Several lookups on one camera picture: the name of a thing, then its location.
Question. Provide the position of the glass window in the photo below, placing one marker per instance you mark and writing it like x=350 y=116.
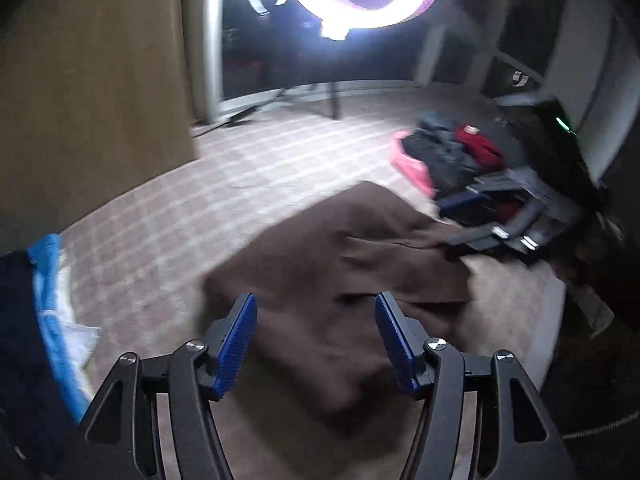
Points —
x=265 y=50

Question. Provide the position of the grey-blue garment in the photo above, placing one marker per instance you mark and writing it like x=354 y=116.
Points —
x=440 y=155

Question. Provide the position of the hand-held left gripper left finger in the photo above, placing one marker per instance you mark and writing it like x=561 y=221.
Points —
x=237 y=345

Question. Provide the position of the blue garment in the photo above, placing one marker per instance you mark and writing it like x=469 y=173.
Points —
x=50 y=305

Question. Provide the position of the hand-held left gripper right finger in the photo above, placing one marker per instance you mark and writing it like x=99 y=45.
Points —
x=392 y=340

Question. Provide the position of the navy garment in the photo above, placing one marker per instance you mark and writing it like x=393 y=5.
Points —
x=25 y=350

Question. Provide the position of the light stand tripod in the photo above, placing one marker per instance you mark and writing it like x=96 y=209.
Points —
x=332 y=95

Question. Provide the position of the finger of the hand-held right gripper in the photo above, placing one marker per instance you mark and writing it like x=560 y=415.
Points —
x=500 y=187
x=525 y=235

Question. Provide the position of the brown fleece sweater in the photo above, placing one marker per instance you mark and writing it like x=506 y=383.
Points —
x=340 y=270

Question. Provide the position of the pink garment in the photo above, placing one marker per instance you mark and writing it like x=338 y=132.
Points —
x=410 y=162

